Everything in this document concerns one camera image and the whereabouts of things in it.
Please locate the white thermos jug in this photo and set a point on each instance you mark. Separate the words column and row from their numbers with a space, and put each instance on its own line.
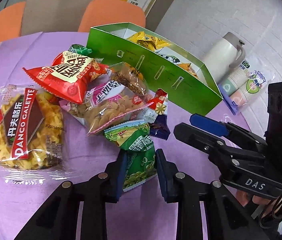
column 224, row 56

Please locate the right hand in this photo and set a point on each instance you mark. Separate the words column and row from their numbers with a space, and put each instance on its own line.
column 244, row 198

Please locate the paper cups pack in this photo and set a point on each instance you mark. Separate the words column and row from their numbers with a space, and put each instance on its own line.
column 246, row 83

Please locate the small dark blue candy packet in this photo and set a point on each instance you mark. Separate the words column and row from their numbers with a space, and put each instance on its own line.
column 159, row 127

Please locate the pink label pasta snack bag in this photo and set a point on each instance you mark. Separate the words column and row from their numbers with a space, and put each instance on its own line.
column 104, row 106

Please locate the green cardboard box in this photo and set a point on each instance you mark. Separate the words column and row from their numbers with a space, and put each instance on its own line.
column 110, row 43

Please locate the left orange chair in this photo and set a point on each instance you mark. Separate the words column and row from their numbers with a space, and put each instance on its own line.
column 11, row 20

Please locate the white cartoon snack bag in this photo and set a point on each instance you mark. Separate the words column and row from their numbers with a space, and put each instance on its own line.
column 171, row 58

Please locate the small green candy wrapper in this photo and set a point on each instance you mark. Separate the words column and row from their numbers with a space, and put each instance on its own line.
column 80, row 49

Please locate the right orange chair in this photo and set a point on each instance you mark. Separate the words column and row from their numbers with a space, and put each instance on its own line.
column 101, row 12

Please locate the orange chair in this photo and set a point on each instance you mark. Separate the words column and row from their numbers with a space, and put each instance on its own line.
column 101, row 12
column 11, row 20

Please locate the red chip bag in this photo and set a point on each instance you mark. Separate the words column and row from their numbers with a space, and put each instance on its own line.
column 69, row 75

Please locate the brown paper bag blue handles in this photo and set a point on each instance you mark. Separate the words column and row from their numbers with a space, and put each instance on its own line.
column 52, row 15

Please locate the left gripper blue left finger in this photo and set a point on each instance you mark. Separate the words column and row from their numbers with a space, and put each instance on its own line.
column 110, row 183

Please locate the orange bread snack bag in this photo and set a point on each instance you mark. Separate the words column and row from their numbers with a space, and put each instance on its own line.
column 187, row 67

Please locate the orange label clear snack bag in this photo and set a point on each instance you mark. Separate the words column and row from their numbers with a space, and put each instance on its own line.
column 130, row 77

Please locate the Danco Galette snack pack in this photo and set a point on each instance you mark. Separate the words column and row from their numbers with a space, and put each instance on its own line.
column 32, row 136

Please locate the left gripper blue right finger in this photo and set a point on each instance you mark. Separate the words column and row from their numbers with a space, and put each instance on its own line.
column 175, row 186

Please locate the small red white candy packet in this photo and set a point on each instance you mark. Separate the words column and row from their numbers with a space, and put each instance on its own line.
column 156, row 111

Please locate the green pea snack bag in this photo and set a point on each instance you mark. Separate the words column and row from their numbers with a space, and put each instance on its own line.
column 133, row 137

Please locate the yellow snack bag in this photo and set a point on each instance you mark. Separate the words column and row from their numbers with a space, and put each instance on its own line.
column 149, row 42

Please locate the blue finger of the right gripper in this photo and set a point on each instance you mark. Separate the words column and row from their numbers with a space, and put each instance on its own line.
column 210, row 144
column 209, row 125

